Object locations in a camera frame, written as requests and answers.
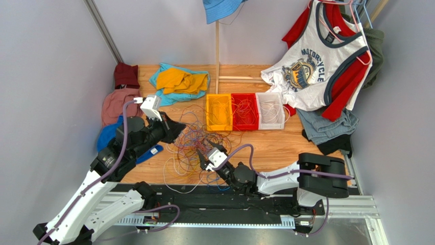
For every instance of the aluminium corner profile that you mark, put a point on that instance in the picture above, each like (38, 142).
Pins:
(100, 23)

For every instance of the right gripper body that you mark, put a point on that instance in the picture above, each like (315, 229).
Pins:
(226, 171)

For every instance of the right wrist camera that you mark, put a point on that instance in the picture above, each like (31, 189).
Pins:
(215, 160)

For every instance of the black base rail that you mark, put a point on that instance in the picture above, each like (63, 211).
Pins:
(205, 207)

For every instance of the olive green garment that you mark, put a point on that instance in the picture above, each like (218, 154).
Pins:
(374, 40)

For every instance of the blue bucket hat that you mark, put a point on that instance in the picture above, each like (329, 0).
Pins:
(219, 9)

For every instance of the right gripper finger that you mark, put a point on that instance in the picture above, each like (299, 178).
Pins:
(203, 161)
(220, 147)

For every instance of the white motorcycle tank top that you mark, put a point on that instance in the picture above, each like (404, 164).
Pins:
(306, 73)

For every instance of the red plastic bin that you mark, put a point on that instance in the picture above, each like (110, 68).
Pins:
(244, 112)

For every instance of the yellow plastic bin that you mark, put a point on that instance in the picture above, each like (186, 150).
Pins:
(218, 112)

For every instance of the pink cloth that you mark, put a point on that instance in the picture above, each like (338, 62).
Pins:
(113, 104)

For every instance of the cyan shirt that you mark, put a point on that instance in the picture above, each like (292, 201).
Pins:
(169, 99)

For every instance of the pink clothes hanger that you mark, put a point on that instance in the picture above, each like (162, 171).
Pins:
(353, 20)

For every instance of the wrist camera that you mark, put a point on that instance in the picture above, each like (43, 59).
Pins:
(215, 160)
(149, 106)

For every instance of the mustard yellow shirt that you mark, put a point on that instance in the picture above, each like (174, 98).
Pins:
(178, 81)

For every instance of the white plastic bin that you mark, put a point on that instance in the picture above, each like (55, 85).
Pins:
(271, 111)

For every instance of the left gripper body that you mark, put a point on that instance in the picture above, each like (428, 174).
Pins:
(155, 131)

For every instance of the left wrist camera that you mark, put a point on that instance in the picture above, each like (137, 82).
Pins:
(149, 106)

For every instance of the maroon cloth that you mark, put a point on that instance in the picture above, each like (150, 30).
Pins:
(126, 76)

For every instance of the blue cloth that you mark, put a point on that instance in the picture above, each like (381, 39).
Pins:
(108, 133)

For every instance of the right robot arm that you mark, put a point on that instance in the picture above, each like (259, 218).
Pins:
(311, 178)

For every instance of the grey denim shorts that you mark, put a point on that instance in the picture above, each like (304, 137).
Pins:
(320, 130)

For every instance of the wooden stand pole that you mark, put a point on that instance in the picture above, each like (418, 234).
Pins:
(228, 79)

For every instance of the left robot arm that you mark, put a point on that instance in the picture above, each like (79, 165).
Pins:
(79, 222)

